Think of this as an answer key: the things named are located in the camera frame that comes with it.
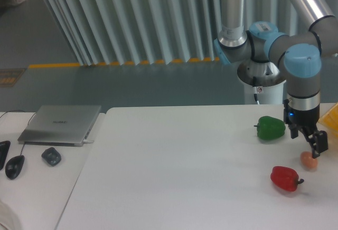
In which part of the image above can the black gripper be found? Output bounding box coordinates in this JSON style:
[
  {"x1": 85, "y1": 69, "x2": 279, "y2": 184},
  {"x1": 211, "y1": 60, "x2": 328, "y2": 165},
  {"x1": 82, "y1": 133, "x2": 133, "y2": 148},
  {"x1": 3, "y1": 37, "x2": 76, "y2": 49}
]
[{"x1": 283, "y1": 99, "x2": 328, "y2": 158}]

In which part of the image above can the red bell pepper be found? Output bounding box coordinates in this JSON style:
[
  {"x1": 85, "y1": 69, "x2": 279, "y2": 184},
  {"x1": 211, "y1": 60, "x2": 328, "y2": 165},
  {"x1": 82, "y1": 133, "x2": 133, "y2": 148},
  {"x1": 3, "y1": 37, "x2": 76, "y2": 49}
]
[{"x1": 270, "y1": 166, "x2": 304, "y2": 192}]

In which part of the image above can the black computer mouse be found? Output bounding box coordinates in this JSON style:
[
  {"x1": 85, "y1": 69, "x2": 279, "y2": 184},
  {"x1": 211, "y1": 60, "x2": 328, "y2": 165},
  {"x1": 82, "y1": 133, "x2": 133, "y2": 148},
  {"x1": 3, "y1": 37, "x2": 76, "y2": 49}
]
[{"x1": 5, "y1": 155, "x2": 25, "y2": 180}]

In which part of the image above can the white sleeved forearm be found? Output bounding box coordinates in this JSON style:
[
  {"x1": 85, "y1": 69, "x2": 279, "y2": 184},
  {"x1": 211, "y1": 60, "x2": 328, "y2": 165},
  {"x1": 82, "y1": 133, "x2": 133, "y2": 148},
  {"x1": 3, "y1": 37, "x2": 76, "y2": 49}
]
[{"x1": 1, "y1": 202, "x2": 22, "y2": 230}]

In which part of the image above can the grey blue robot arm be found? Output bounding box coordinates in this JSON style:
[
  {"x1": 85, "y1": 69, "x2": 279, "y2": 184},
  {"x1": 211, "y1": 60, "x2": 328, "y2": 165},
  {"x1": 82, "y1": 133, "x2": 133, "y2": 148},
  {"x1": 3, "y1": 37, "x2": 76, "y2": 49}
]
[{"x1": 214, "y1": 0, "x2": 337, "y2": 158}]

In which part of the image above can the brown egg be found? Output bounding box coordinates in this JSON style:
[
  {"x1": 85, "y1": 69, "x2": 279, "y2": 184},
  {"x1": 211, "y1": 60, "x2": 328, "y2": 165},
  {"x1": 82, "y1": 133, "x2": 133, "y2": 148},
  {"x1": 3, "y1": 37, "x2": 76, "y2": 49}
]
[{"x1": 300, "y1": 151, "x2": 318, "y2": 170}]

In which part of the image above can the yellow plastic basket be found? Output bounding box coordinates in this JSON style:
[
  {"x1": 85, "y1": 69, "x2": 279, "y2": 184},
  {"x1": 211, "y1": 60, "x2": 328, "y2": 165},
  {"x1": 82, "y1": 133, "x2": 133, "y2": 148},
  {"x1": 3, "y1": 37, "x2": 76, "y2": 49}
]
[{"x1": 318, "y1": 103, "x2": 337, "y2": 137}]

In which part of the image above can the green bell pepper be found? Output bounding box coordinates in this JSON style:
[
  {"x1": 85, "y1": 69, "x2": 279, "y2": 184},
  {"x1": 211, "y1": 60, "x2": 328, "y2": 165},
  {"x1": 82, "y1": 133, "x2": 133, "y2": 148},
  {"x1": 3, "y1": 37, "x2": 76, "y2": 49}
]
[{"x1": 255, "y1": 116, "x2": 286, "y2": 141}]

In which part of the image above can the grey folding partition screen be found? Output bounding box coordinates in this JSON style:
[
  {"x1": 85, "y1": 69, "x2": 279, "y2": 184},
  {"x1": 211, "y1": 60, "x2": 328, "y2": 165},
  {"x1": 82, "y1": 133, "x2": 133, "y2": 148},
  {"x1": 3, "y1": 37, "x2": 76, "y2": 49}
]
[{"x1": 44, "y1": 0, "x2": 337, "y2": 65}]

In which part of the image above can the silver closed laptop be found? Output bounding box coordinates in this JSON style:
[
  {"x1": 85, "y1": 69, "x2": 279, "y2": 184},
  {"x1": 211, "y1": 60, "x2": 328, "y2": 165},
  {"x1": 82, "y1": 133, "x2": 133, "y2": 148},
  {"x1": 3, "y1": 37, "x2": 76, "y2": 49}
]
[{"x1": 18, "y1": 105, "x2": 101, "y2": 147}]

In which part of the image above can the dark grey earbuds case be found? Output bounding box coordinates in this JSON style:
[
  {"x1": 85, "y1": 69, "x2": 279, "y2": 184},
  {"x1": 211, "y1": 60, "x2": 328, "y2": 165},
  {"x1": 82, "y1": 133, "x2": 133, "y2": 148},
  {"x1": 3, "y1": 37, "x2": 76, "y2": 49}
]
[{"x1": 41, "y1": 147, "x2": 62, "y2": 167}]

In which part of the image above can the black keyboard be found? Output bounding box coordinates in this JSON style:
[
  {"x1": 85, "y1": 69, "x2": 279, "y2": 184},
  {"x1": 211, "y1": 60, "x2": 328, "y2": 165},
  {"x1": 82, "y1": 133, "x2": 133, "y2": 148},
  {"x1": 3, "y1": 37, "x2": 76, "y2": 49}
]
[{"x1": 0, "y1": 140, "x2": 11, "y2": 170}]

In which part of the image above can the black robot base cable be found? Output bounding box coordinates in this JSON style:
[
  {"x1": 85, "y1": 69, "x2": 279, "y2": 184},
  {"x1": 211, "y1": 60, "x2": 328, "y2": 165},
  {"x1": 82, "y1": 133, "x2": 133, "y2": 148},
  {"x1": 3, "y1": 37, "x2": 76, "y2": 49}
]
[{"x1": 252, "y1": 76, "x2": 262, "y2": 106}]

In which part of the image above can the black mouse cable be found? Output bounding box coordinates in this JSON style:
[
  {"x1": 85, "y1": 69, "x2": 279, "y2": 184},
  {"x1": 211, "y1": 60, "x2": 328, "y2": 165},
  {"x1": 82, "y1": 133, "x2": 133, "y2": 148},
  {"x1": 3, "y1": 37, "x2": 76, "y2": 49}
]
[{"x1": 0, "y1": 110, "x2": 37, "y2": 157}]

